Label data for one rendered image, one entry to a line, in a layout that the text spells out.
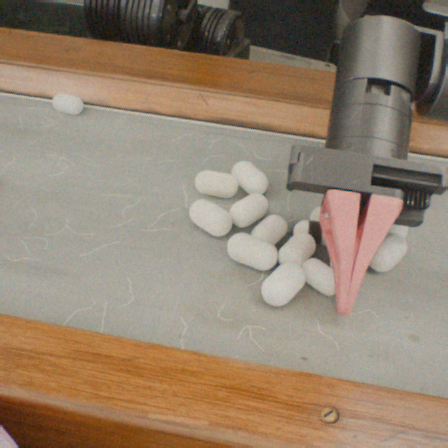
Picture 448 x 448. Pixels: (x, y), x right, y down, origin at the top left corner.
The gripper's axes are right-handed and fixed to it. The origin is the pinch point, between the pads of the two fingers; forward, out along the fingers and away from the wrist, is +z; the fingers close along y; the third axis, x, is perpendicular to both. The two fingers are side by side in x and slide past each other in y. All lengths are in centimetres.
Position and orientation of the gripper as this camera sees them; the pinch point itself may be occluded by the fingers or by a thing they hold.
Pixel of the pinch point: (345, 301)
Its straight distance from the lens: 40.4
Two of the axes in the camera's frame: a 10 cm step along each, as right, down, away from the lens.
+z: -1.8, 9.6, -2.2
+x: 0.7, 2.4, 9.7
